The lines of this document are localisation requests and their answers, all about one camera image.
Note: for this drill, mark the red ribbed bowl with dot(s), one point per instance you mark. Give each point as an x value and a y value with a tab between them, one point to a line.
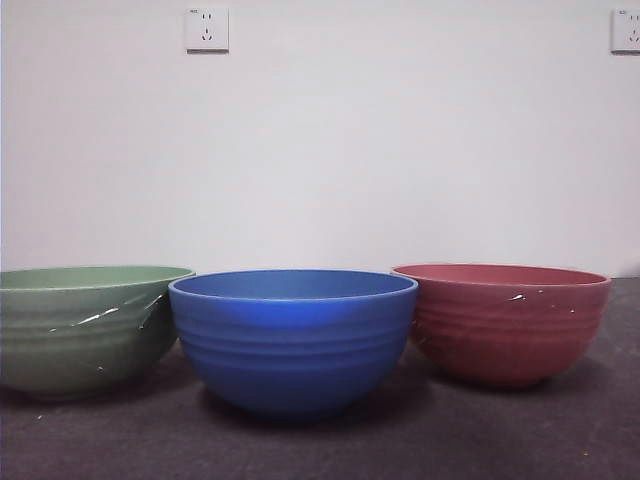
500	335

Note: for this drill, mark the green ribbed bowl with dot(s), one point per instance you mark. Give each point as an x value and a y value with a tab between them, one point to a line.
65	350

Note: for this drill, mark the blue ribbed bowl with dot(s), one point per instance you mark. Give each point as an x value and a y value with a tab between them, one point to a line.
292	360

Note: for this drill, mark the white wall socket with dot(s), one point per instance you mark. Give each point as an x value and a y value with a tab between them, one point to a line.
627	31
207	30

